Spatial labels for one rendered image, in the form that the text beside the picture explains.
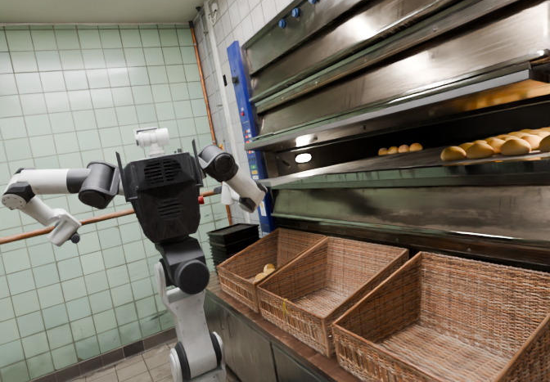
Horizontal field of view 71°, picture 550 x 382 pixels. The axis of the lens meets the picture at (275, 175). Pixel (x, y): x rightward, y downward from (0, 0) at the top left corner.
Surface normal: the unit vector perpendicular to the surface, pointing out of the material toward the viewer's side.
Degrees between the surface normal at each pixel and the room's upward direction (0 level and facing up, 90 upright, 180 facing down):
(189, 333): 80
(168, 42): 90
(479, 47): 70
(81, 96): 90
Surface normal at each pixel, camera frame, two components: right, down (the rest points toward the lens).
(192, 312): 0.42, -0.22
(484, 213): -0.88, -0.16
